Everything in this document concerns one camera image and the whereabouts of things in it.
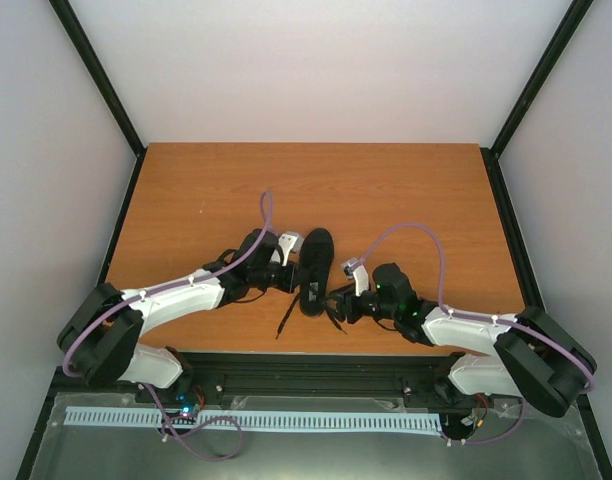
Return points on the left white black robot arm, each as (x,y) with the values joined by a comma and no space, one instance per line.
(101,341)

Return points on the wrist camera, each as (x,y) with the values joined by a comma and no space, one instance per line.
(355,270)
(288,243)

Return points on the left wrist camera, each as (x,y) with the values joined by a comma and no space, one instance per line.
(288,243)

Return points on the light blue slotted cable duct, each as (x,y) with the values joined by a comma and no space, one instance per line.
(258,421)

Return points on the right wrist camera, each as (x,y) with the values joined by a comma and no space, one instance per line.
(355,270)

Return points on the left black frame post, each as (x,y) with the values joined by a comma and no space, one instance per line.
(78,37)

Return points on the black frame post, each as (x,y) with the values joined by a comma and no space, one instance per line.
(563,34)
(78,37)

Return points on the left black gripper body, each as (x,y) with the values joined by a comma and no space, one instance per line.
(285,284)

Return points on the right small circuit board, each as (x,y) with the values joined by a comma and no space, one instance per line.
(475,419)

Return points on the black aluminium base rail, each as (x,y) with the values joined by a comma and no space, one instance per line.
(218,378)

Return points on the left green-lit circuit board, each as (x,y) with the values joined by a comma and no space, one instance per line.
(188,412)

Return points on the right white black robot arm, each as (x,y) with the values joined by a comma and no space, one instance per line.
(526,354)

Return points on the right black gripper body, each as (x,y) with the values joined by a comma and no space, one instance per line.
(354,312)

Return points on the black shoelace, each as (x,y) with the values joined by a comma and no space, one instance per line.
(286,317)

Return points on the black canvas shoe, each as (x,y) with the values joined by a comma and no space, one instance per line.
(315,259)

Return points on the right black frame post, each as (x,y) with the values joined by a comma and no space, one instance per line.
(563,34)

